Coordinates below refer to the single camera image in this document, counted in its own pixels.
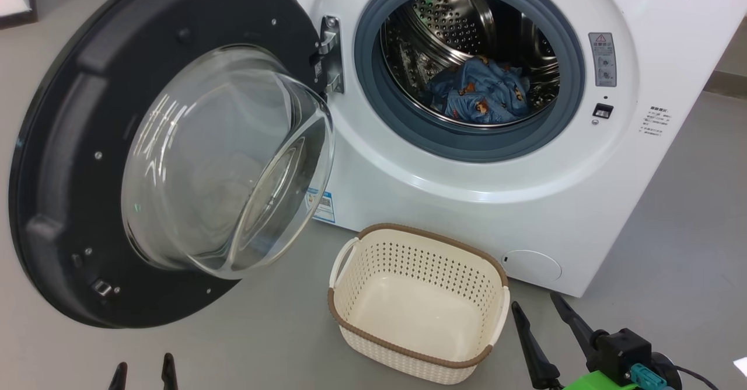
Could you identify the black round washer door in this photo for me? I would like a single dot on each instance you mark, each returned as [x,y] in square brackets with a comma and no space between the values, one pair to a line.
[87,115]

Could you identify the small black text decal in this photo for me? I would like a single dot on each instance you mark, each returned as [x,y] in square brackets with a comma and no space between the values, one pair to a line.
[655,122]

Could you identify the grey rubber door gasket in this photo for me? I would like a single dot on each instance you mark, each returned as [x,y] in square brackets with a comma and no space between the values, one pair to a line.
[373,104]

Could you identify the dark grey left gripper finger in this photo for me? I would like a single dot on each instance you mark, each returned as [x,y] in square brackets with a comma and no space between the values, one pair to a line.
[119,378]
[169,375]

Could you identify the blue energy label sticker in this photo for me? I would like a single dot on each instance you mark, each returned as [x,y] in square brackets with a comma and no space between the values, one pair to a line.
[321,206]

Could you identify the round white filter cover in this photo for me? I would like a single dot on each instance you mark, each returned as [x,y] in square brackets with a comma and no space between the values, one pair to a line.
[531,265]

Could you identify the grey warning sticker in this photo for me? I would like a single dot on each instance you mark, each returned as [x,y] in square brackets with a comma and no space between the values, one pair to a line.
[602,59]

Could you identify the black door lock slot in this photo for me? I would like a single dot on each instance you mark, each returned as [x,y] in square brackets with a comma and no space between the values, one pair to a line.
[603,111]

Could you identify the metal door hinge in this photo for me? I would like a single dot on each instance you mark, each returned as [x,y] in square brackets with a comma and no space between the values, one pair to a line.
[331,51]

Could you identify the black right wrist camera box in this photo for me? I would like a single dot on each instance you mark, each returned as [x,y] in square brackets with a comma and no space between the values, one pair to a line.
[621,352]

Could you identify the blue bear-print garment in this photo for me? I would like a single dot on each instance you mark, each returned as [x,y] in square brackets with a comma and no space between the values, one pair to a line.
[484,92]

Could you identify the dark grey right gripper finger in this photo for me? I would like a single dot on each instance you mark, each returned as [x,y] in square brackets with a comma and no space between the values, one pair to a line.
[537,361]
[575,326]

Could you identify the white front-load washing machine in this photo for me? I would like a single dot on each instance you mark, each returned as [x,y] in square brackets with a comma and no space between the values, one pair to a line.
[467,215]

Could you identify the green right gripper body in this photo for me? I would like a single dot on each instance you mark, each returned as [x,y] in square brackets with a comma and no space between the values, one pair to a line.
[601,383]

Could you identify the cream perforated laundry basket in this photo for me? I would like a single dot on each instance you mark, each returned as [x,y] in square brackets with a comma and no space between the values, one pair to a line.
[373,261]

